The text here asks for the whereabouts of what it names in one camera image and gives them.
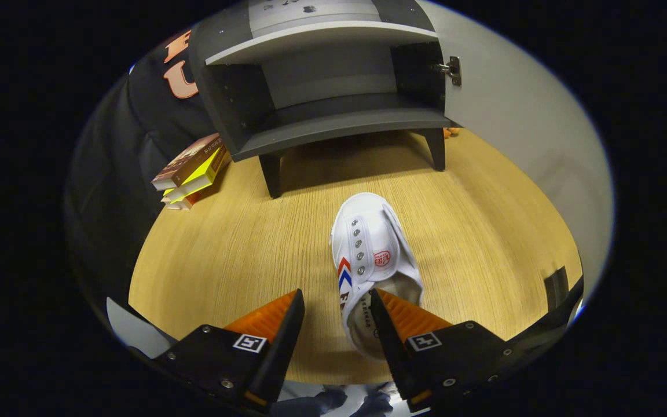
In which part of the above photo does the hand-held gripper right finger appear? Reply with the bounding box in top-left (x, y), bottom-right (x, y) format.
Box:
top-left (368, 288), bottom-right (522, 413)

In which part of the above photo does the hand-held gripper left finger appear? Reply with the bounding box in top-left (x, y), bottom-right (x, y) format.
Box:
top-left (154, 288), bottom-right (305, 413)

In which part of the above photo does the white canvas shoe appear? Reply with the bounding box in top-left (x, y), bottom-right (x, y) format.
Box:
top-left (331, 192), bottom-right (425, 361)

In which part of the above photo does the black door handle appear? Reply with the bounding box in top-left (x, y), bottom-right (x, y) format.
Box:
top-left (544, 265), bottom-right (570, 313)

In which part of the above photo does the grey shoe cabinet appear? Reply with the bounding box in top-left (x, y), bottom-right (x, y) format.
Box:
top-left (189, 0), bottom-right (463, 199)

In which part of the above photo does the beige shoe cabinet door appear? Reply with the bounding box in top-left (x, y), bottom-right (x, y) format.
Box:
top-left (415, 0), bottom-right (613, 308)

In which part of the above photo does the metal door hinge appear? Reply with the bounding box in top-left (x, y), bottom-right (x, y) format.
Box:
top-left (433, 56), bottom-right (463, 87)

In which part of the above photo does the person's dark leg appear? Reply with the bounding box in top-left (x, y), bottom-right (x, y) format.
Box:
top-left (270, 388), bottom-right (349, 417)
top-left (350, 393), bottom-right (395, 417)

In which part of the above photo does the yellow book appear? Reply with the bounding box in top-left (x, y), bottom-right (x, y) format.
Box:
top-left (162, 145), bottom-right (230, 203)

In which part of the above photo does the brown book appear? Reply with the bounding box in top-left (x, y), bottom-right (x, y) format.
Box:
top-left (151, 133), bottom-right (222, 192)

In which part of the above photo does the black backdrop cloth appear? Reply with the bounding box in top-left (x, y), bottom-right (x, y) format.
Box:
top-left (64, 29), bottom-right (218, 348)

